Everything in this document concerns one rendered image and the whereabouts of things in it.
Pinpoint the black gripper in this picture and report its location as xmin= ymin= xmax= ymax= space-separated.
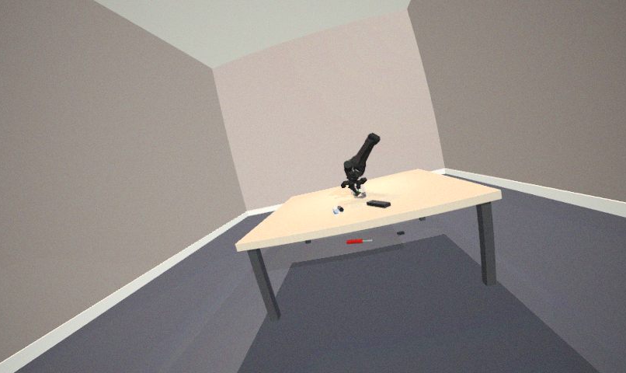
xmin=341 ymin=172 xmax=367 ymax=194

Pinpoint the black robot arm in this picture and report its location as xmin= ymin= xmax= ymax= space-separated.
xmin=344 ymin=133 xmax=381 ymax=180

